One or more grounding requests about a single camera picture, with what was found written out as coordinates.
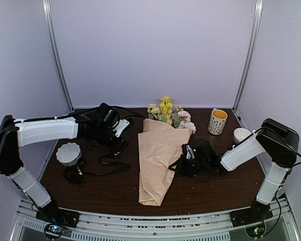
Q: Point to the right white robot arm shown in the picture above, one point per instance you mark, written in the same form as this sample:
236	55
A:
277	140

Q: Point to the patterned mug with yellow inside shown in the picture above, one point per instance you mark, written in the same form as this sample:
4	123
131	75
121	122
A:
217	121

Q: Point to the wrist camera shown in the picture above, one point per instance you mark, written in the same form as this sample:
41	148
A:
120	126
188	151

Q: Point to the small white patterned bowl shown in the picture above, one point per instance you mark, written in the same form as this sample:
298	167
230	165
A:
240	134

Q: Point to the pink fake flower stem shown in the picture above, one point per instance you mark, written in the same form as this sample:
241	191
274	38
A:
181	119

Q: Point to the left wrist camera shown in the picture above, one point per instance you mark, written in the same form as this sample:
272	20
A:
120	126

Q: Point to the left aluminium frame post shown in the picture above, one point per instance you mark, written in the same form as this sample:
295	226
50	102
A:
55	52

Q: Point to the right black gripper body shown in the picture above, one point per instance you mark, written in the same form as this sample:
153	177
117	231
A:
190	167

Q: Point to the right aluminium frame post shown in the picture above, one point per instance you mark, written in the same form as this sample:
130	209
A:
250	52

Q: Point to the white scalloped bowl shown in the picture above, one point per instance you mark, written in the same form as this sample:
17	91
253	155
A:
68	154

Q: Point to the aluminium frame post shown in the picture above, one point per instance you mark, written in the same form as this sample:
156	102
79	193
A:
55	52
250	52

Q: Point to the pale yellow fake flower stem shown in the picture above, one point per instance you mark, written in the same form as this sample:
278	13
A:
153	111

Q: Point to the pink and green wrapping paper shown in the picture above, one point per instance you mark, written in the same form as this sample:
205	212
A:
159	145

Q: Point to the front aluminium rail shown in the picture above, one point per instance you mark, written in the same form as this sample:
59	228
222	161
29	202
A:
208	226

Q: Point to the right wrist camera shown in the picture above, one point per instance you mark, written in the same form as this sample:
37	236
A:
188	151

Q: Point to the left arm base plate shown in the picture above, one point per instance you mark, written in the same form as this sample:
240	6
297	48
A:
64	218

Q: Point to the bright yellow fake flower stem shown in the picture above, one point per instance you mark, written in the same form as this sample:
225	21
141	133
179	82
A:
166	108

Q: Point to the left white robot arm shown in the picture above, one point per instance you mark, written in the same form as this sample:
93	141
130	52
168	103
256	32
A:
17	133

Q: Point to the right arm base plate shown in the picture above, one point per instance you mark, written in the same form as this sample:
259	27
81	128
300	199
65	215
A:
247	216

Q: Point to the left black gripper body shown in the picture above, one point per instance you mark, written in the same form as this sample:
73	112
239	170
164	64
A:
103	136

